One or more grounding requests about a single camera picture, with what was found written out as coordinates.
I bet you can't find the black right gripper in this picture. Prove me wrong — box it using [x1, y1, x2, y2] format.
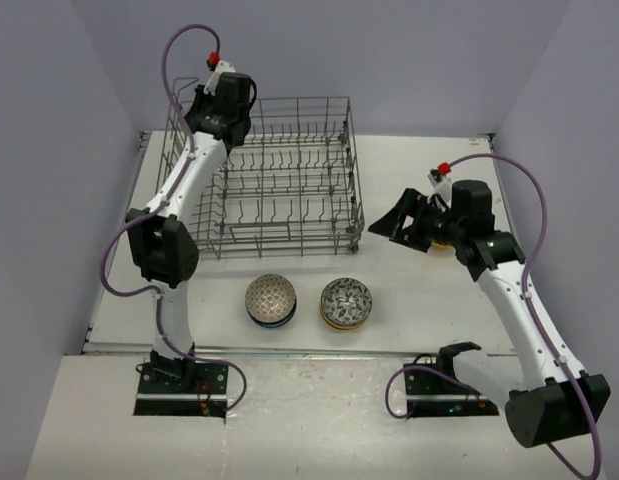
[369, 188, 466, 254]

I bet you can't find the pink patterned bowl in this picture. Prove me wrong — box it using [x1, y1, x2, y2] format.
[319, 277, 373, 326]

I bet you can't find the yellow teal flower bowl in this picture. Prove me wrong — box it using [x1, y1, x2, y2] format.
[323, 321, 365, 332]

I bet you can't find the brown lattice pattern bowl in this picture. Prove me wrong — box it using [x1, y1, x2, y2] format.
[245, 274, 297, 322]

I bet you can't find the blue white floral bowl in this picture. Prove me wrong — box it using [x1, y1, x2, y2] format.
[249, 312, 294, 329]

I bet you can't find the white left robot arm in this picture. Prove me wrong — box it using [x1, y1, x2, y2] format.
[126, 72, 257, 393]

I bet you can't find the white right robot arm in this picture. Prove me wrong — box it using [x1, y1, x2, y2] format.
[368, 180, 610, 448]

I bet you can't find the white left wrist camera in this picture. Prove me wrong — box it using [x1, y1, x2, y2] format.
[204, 52, 235, 96]

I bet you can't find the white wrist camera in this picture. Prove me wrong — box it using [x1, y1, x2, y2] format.
[428, 162, 452, 203]
[204, 52, 235, 96]

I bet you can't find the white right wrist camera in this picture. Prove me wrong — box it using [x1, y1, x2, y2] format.
[428, 162, 452, 203]

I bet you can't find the grey wire dish rack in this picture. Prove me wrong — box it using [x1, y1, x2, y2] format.
[155, 96, 365, 259]

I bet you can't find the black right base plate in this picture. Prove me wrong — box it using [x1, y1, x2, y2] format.
[403, 354, 499, 418]

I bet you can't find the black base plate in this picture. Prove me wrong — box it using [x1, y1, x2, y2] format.
[403, 354, 499, 418]
[133, 363, 228, 419]

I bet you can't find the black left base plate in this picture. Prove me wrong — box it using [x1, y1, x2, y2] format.
[133, 363, 228, 419]

